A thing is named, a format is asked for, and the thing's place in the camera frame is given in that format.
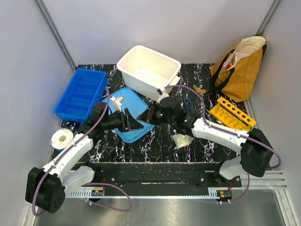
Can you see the blue safety glasses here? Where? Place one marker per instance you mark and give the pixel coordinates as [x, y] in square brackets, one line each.
[188, 104]

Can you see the white tape roll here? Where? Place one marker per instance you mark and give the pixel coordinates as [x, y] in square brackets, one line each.
[61, 139]

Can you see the blue divided organizer tray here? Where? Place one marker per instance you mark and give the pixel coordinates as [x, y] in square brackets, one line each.
[85, 89]

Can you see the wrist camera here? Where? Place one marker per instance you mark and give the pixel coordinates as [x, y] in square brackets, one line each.
[162, 94]
[117, 103]

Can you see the clear test tube left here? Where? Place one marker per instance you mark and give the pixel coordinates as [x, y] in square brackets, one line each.
[112, 148]

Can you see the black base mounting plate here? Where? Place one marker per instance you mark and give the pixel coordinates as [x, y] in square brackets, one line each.
[164, 179]

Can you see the white plastic tub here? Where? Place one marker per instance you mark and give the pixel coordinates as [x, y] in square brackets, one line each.
[145, 71]

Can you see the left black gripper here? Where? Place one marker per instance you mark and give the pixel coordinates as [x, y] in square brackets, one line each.
[128, 122]

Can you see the yellow canvas tote bag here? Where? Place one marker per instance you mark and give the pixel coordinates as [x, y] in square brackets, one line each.
[237, 82]

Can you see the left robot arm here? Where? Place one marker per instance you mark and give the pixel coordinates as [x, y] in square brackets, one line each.
[47, 187]

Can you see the packet of gloves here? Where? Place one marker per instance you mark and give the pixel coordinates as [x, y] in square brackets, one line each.
[181, 140]

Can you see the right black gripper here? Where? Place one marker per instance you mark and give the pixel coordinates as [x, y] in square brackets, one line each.
[148, 115]

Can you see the yellow test tube rack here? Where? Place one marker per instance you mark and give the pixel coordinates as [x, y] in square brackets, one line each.
[231, 116]

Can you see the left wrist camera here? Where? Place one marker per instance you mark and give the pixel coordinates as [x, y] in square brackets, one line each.
[117, 103]

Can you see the light blue plastic lid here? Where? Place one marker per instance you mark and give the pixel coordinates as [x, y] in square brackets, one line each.
[136, 106]

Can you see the box inside tote bag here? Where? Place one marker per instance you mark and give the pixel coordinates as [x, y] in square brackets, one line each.
[237, 57]

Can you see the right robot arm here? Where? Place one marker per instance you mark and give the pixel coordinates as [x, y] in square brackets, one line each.
[253, 149]

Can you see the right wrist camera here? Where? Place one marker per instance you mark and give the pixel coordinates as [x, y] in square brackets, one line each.
[162, 94]

